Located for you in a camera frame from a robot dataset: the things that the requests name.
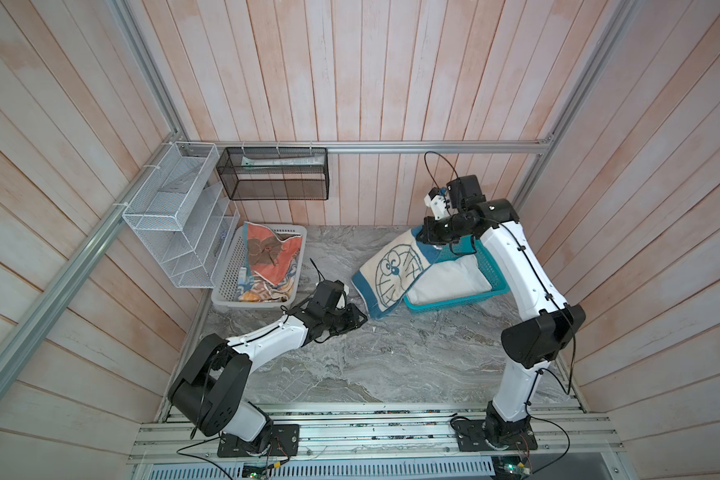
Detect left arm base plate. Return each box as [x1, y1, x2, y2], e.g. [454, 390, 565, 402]
[217, 423, 300, 458]

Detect blue patterned towel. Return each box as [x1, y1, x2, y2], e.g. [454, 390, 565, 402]
[351, 226, 441, 320]

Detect red orange towel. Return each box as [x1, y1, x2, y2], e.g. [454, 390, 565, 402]
[245, 222, 302, 285]

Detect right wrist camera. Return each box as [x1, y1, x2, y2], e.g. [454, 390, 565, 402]
[425, 187, 452, 220]

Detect white laundry basket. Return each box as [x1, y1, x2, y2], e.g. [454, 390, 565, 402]
[211, 222, 307, 310]

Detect white towel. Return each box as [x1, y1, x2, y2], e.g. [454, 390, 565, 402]
[407, 255, 492, 306]

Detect small patterned cloth in basket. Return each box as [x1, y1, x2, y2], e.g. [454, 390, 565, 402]
[237, 268, 296, 303]

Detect aluminium frame rail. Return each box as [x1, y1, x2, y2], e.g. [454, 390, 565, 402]
[213, 140, 551, 154]

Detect white wire mesh shelf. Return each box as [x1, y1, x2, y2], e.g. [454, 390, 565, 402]
[123, 142, 239, 289]

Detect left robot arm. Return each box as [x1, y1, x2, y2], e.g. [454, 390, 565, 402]
[168, 280, 368, 454]

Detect teal plastic basket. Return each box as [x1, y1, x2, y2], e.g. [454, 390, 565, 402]
[403, 236, 509, 313]

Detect black wire mesh basket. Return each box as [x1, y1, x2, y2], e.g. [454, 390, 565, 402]
[216, 146, 330, 201]

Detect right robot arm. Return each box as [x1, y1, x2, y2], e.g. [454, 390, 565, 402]
[416, 175, 586, 450]

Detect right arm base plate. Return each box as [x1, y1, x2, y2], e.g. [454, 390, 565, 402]
[449, 416, 538, 452]

